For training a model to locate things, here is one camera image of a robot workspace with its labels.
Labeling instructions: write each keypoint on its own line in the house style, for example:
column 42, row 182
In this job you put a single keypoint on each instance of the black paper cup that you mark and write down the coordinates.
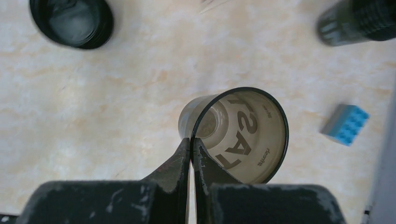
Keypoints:
column 356, row 21

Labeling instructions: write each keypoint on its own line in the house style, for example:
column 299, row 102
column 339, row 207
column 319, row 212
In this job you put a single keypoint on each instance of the aluminium frame rail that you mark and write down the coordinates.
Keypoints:
column 381, row 204

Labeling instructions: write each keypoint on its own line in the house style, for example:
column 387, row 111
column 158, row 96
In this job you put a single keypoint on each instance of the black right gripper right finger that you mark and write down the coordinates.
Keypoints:
column 206, row 172

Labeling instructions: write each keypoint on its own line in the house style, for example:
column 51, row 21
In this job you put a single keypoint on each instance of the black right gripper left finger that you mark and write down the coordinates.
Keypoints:
column 171, row 198

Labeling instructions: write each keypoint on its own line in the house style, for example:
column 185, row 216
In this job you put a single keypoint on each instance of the translucent brown plastic cup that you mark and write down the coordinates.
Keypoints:
column 245, row 130

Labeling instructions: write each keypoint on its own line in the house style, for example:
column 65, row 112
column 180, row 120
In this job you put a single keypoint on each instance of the blue toy brick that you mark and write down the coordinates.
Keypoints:
column 345, row 124

